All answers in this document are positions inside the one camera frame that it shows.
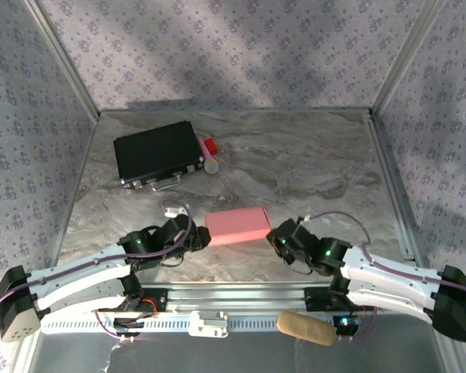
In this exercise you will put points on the pink and white paper box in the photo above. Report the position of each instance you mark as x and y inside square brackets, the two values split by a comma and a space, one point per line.
[237, 225]

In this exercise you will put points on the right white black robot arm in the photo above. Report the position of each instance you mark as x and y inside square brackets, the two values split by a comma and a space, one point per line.
[392, 287]

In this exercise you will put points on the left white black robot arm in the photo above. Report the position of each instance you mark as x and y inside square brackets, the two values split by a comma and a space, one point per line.
[81, 276]

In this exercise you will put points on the pink toy microphone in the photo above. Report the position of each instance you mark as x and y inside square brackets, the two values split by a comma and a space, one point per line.
[211, 166]

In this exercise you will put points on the tan foam roll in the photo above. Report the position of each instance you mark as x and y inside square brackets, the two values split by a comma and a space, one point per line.
[307, 328]

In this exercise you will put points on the small circuit board with LED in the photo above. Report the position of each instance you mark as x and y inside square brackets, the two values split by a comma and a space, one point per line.
[345, 326]

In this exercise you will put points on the red plastic block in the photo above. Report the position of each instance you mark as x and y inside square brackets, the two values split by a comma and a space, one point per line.
[211, 145]

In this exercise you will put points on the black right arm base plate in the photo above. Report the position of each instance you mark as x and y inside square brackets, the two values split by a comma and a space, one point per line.
[314, 301]

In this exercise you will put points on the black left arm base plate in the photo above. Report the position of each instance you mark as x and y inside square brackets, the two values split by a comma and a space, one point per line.
[159, 301]

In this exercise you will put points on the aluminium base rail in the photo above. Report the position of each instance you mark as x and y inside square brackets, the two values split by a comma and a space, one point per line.
[237, 297]

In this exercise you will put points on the white plastic clip bracket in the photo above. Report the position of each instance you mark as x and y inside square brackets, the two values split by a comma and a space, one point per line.
[207, 328]

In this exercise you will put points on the aluminium side floor rail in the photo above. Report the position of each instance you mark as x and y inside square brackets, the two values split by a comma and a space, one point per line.
[73, 194]
[376, 132]

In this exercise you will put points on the aluminium rear floor rail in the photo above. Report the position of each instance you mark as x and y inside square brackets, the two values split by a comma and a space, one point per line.
[237, 111]

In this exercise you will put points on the aluminium corner post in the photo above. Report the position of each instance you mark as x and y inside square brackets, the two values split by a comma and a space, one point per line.
[62, 58]
[405, 58]

